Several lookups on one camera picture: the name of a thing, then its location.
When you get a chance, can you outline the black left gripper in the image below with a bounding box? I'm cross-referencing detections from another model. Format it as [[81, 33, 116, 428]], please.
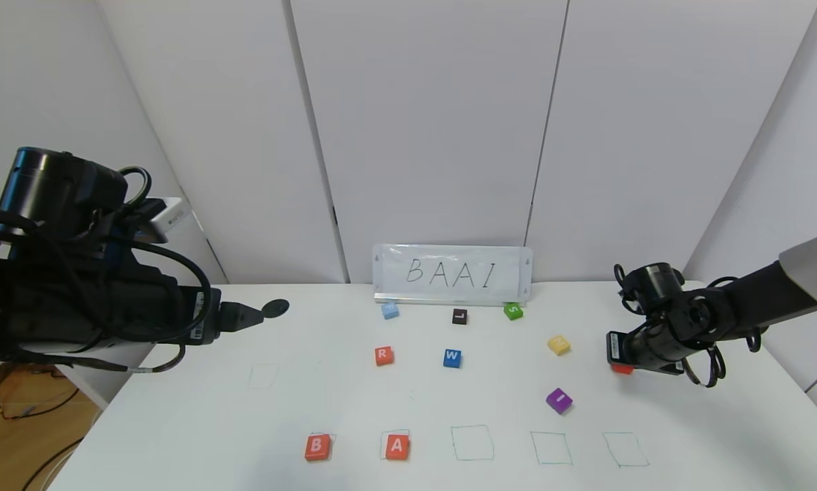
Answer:
[[111, 276, 265, 345]]

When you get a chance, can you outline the white BAAI sign board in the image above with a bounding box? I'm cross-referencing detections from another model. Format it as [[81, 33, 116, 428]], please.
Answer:
[[373, 244, 533, 305]]

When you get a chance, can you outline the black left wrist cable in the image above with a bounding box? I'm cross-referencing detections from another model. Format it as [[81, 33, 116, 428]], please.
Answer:
[[112, 166, 213, 374]]

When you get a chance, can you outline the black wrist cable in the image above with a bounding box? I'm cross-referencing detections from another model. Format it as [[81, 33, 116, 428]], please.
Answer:
[[112, 166, 213, 374], [683, 326, 817, 388]]

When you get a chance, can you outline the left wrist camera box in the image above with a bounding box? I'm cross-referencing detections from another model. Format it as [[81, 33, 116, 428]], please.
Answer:
[[146, 198, 191, 243]]

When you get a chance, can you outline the black floor cable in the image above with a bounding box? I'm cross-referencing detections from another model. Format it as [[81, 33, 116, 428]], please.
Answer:
[[23, 436, 85, 491], [0, 372, 82, 421]]

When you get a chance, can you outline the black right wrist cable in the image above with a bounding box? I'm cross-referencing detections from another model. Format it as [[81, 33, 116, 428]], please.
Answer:
[[683, 326, 817, 388]]

